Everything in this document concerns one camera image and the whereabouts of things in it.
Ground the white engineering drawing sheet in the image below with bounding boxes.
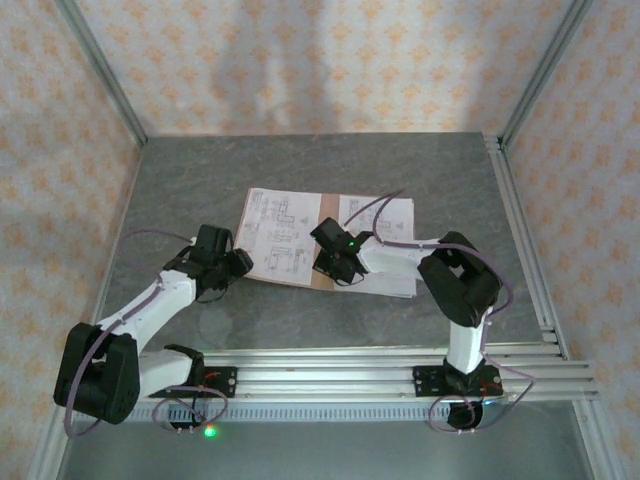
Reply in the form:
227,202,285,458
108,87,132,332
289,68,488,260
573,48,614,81
234,187,322,287
338,194,417,300

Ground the black round cable connector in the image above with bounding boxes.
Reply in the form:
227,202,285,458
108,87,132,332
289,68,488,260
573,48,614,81
447,403,485,432

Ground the wide aluminium base rail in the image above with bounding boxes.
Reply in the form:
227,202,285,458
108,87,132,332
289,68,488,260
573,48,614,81
52,347,600,402

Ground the grey metal base panel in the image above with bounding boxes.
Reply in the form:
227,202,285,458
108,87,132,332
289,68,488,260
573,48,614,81
54,420,596,480

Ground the thin aluminium side rail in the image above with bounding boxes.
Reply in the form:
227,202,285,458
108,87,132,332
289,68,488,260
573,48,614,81
78,142,147,362

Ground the pink-brown paper folder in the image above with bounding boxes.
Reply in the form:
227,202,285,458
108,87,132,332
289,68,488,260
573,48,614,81
233,187,416,292

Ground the aluminium frame post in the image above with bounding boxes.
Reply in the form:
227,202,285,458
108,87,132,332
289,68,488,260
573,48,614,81
53,0,149,147
499,0,596,149

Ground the slotted grey cable duct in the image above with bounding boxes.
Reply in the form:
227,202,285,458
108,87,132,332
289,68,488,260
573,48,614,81
74,403,576,424

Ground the triple aluminium side rail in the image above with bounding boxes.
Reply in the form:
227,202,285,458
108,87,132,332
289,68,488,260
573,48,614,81
482,133,571,361

